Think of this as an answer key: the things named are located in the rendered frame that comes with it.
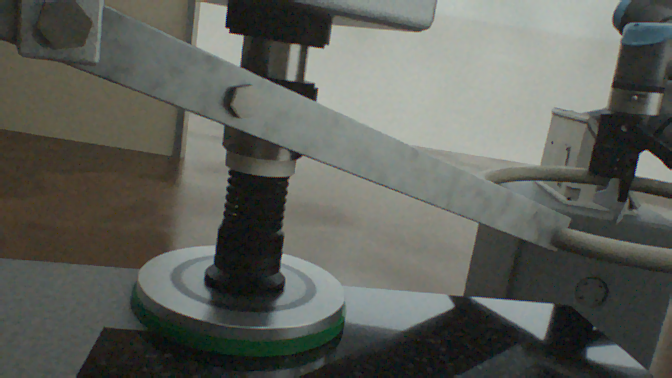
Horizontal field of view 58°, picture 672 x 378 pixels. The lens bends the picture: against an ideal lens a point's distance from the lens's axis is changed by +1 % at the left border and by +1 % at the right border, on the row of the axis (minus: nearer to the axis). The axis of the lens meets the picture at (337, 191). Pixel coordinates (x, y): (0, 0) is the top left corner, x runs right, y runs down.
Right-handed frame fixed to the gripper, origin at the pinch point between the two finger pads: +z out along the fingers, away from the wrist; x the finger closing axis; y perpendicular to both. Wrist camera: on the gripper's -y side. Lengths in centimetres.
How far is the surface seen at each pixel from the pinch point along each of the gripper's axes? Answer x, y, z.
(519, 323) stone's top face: 60, 8, 1
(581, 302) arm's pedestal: -23.4, 4.0, 28.5
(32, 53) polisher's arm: 101, 36, -27
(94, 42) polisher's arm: 98, 34, -28
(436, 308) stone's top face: 63, 17, 0
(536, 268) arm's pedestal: -17.7, 15.1, 20.8
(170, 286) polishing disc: 86, 37, -5
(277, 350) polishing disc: 86, 25, -2
